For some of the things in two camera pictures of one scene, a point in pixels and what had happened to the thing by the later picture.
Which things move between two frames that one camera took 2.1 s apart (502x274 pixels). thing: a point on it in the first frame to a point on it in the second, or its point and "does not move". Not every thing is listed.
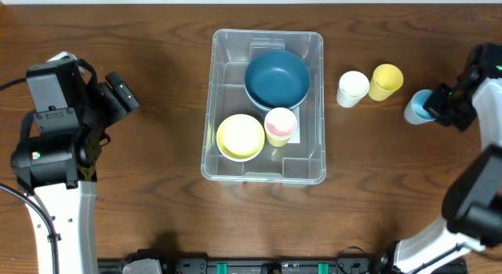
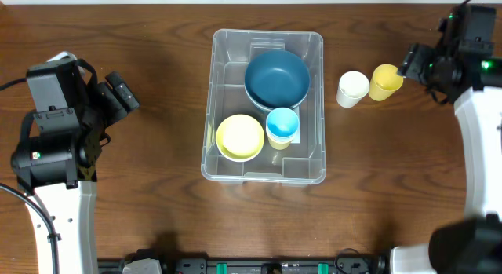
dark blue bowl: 277,78 does not move
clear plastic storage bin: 264,122 does not move
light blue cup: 414,111 to 282,124
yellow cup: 385,80 does not move
